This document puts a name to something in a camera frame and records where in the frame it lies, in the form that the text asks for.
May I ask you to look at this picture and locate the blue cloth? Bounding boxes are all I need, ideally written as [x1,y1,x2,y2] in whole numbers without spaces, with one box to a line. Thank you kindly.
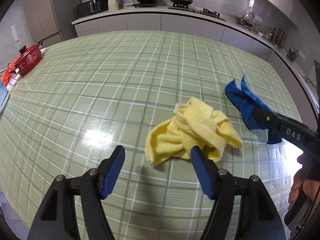
[225,76,282,145]

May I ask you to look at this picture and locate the yellow towel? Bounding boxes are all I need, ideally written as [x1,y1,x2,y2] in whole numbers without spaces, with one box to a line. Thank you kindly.
[145,97,243,166]

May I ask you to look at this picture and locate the person right hand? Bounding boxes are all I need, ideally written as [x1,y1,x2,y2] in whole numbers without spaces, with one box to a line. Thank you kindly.
[288,169,319,205]

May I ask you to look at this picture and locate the utensil holder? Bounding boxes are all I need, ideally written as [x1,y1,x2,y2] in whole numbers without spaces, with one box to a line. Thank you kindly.
[274,28,287,48]

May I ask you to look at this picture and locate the gas stove top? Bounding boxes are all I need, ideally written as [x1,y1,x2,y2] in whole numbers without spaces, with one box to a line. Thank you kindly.
[168,4,225,21]

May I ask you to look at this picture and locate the frying pan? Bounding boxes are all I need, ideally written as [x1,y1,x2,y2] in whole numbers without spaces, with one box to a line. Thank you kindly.
[170,0,193,5]

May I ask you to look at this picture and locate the beige refrigerator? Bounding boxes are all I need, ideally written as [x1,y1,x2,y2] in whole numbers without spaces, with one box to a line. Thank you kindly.
[25,0,80,47]

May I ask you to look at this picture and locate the black microwave oven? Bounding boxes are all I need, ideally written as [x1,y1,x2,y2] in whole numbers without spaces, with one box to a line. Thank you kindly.
[76,0,108,17]

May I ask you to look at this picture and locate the white thermos jug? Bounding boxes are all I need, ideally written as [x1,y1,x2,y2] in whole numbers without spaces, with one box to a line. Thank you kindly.
[108,0,119,11]

